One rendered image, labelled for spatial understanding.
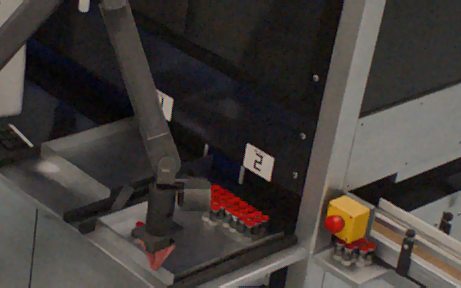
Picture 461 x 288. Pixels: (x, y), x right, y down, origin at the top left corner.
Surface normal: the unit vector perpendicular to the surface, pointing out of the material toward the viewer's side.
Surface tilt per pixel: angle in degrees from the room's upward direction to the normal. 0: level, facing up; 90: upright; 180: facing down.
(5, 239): 90
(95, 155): 0
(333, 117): 90
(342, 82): 90
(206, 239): 0
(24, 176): 0
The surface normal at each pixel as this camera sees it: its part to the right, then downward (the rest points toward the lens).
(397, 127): 0.67, 0.42
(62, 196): 0.12, -0.88
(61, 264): -0.73, 0.24
